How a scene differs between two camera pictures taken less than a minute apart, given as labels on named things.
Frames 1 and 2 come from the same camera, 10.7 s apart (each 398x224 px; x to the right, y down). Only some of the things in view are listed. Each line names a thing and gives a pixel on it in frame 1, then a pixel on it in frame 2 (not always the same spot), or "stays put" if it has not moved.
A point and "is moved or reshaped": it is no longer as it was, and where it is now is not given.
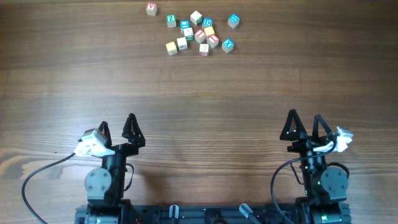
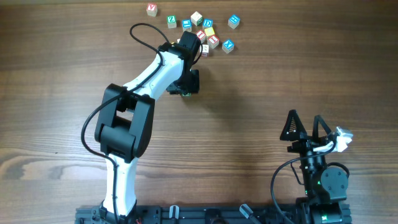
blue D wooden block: x=207 y=22 stays put
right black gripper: x=301 y=134 stays put
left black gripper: x=132 y=149 to x=194 y=87
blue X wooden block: x=227 y=45 stays put
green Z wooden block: x=171 y=20 stays put
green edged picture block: x=188 y=33 is moved or reshaped
